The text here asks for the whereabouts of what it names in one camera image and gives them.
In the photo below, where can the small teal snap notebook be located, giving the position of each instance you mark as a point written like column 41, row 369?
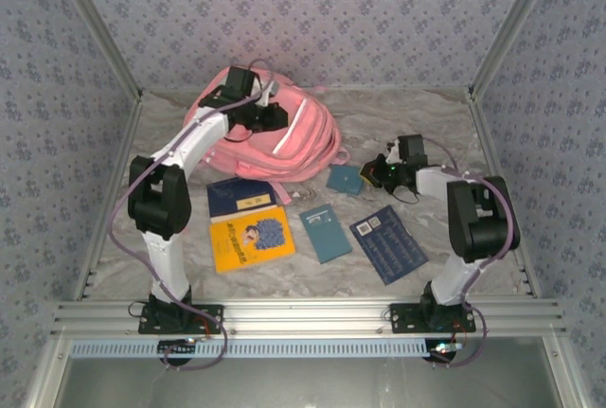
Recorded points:
column 343, row 178

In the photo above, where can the pink backpack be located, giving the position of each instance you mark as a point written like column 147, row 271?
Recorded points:
column 293, row 152

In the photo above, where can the navy book with yellow label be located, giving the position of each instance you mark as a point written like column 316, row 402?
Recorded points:
column 227, row 195

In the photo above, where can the yellow cartoon cover book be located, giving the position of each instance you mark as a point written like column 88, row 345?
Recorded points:
column 232, row 247

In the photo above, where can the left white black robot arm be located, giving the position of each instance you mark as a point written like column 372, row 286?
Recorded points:
column 165, row 261

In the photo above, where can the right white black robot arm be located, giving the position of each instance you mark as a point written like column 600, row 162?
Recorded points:
column 454, row 280

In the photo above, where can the teal paperback book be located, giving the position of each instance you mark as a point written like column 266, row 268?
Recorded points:
column 326, row 237

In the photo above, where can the dark blue printed book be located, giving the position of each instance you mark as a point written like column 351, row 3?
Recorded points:
column 388, row 247

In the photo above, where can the small control board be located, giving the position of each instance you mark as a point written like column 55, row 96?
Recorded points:
column 445, row 349
column 177, row 347

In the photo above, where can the grey metal lower panel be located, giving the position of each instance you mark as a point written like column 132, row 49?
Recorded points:
column 308, row 384

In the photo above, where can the aluminium side rail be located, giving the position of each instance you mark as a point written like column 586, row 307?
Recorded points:
column 495, row 166
column 113, row 190

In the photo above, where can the right black mount plate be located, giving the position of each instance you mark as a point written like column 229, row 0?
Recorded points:
column 402, row 318

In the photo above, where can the black mount plate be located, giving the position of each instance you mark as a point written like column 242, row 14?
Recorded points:
column 208, row 318
column 402, row 318

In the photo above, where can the aluminium frame post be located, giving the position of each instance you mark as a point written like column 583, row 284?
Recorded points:
column 99, row 24
column 511, row 24

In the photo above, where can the long aluminium base rail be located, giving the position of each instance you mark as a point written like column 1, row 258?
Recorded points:
column 308, row 318

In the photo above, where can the left black mount plate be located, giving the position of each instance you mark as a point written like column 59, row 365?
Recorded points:
column 208, row 318

